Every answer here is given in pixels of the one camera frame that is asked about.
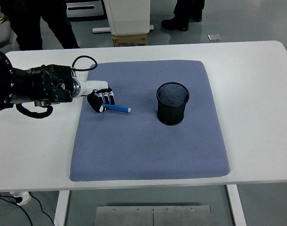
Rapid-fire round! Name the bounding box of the white pedestal cabinet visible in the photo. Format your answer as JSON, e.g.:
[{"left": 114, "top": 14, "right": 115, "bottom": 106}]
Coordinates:
[{"left": 104, "top": 0, "right": 151, "bottom": 35}]

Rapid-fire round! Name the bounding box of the black floor cable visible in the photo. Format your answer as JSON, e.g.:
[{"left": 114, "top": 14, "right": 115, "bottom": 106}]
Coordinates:
[{"left": 0, "top": 192, "right": 56, "bottom": 226}]

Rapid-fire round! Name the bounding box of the blue marker with clear cap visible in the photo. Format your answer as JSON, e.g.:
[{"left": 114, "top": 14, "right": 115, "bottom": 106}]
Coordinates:
[{"left": 102, "top": 103, "right": 131, "bottom": 113}]

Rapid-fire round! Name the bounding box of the white flat base bar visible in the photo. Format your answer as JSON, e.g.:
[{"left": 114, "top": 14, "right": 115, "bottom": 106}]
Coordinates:
[{"left": 92, "top": 24, "right": 155, "bottom": 33}]

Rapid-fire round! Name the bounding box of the blue-grey quilted mat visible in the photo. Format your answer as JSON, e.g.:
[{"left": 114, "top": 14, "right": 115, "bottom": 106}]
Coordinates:
[{"left": 69, "top": 60, "right": 231, "bottom": 182}]

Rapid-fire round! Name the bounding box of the grey metal plate with screws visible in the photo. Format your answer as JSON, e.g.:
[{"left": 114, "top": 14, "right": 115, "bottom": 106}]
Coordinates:
[{"left": 95, "top": 205, "right": 212, "bottom": 226}]

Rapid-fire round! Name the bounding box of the white table leg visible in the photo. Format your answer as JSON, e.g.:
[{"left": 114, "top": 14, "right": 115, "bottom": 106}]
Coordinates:
[
  {"left": 226, "top": 185, "right": 247, "bottom": 226},
  {"left": 53, "top": 190, "right": 70, "bottom": 226}
]

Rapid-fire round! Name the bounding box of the white device with black slot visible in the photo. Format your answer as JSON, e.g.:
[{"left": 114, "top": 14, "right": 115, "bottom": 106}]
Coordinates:
[{"left": 66, "top": 0, "right": 104, "bottom": 17}]

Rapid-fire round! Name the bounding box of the black mesh pen holder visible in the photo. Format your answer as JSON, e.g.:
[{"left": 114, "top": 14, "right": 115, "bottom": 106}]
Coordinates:
[{"left": 156, "top": 81, "right": 190, "bottom": 126}]

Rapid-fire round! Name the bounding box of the cardboard box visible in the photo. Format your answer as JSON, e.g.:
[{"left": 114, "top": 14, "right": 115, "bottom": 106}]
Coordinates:
[{"left": 112, "top": 33, "right": 148, "bottom": 47}]

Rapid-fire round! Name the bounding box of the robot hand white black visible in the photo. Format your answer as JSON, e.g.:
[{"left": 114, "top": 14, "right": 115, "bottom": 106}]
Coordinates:
[{"left": 78, "top": 80, "right": 115, "bottom": 113}]

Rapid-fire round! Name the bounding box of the white power strip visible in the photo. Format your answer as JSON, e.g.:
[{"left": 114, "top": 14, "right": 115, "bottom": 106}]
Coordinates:
[{"left": 10, "top": 191, "right": 33, "bottom": 207}]

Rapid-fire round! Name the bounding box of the person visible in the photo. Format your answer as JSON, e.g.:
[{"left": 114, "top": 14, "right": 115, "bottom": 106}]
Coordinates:
[
  {"left": 161, "top": 0, "right": 205, "bottom": 32},
  {"left": 0, "top": 0, "right": 81, "bottom": 50}
]

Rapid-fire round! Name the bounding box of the grey chair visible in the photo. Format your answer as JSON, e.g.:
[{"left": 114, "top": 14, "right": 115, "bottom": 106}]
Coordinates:
[{"left": 0, "top": 21, "right": 18, "bottom": 51}]

